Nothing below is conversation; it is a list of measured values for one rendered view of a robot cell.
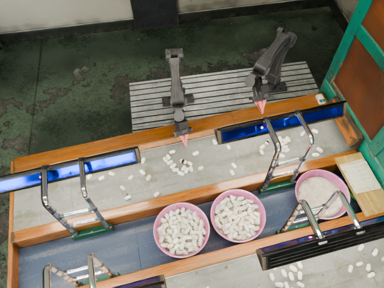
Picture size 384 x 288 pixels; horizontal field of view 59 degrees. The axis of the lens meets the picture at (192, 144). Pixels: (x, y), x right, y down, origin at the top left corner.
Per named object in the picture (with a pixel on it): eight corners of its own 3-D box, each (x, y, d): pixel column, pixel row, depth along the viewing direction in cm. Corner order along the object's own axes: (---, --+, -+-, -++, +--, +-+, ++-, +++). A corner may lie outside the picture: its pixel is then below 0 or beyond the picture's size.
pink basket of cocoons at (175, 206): (151, 216, 175) (148, 209, 167) (201, 204, 178) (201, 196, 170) (161, 268, 161) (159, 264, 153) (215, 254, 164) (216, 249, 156)
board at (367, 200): (333, 159, 181) (334, 158, 180) (359, 152, 182) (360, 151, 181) (365, 217, 164) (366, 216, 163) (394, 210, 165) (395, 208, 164)
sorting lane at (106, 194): (15, 180, 182) (14, 179, 180) (330, 111, 203) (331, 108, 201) (14, 235, 167) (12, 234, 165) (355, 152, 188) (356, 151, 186)
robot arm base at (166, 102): (194, 94, 208) (192, 86, 212) (162, 98, 207) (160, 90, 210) (194, 102, 215) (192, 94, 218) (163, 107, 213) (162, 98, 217)
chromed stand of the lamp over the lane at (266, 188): (248, 164, 190) (260, 115, 152) (282, 156, 193) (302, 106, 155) (259, 194, 180) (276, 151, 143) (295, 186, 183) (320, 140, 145)
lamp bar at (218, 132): (213, 131, 158) (214, 122, 152) (337, 104, 165) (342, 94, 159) (218, 146, 154) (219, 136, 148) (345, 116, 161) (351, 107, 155)
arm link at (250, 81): (255, 90, 175) (265, 68, 170) (240, 83, 178) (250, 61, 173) (262, 88, 185) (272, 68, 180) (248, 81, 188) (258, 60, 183)
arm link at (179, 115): (188, 120, 172) (187, 96, 170) (171, 122, 172) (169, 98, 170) (188, 118, 184) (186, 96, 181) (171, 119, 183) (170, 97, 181)
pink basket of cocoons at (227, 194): (199, 215, 175) (199, 208, 167) (239, 187, 183) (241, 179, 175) (232, 259, 163) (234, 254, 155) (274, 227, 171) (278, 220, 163)
